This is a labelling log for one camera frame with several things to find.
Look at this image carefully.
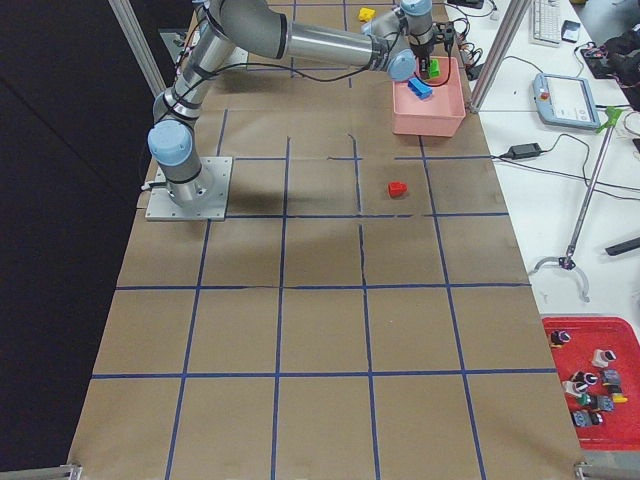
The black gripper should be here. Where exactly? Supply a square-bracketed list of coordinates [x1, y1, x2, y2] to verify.
[408, 32, 433, 79]

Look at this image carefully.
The green toy block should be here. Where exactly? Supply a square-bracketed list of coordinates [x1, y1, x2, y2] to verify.
[428, 58, 441, 80]

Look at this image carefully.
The blue toy block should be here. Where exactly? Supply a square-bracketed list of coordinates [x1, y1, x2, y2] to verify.
[407, 77, 433, 100]

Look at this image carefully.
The pink plastic box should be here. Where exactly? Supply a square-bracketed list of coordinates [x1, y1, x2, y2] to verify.
[391, 56, 466, 137]

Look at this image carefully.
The yellow toy block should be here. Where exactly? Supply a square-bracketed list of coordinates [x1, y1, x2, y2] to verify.
[358, 7, 377, 23]

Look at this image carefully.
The white keyboard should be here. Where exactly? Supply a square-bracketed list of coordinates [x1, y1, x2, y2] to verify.
[529, 0, 561, 48]

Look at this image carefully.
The red toy block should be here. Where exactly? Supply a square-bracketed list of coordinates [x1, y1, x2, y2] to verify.
[387, 181, 408, 198]

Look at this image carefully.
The black power adapter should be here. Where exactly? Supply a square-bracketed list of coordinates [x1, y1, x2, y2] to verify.
[506, 143, 543, 160]

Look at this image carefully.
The teach pendant tablet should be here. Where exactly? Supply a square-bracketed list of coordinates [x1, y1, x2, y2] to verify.
[532, 73, 601, 130]

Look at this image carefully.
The red parts tray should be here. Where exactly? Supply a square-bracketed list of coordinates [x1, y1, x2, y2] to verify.
[543, 316, 639, 451]

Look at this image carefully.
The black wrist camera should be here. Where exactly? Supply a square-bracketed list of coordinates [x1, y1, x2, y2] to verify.
[433, 22, 456, 49]

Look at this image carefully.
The aluminium frame post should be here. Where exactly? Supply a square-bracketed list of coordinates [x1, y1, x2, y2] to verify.
[468, 0, 530, 113]

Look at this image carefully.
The green handled grabber tool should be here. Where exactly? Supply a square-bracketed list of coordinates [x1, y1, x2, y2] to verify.
[529, 106, 622, 303]

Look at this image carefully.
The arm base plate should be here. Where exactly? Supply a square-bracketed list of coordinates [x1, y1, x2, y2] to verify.
[145, 156, 233, 221]

